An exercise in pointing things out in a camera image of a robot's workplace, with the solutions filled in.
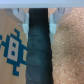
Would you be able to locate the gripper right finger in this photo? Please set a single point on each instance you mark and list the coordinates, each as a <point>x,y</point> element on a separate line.
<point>57,18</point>

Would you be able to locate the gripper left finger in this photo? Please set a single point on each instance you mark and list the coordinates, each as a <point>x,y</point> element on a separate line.
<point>20,18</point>

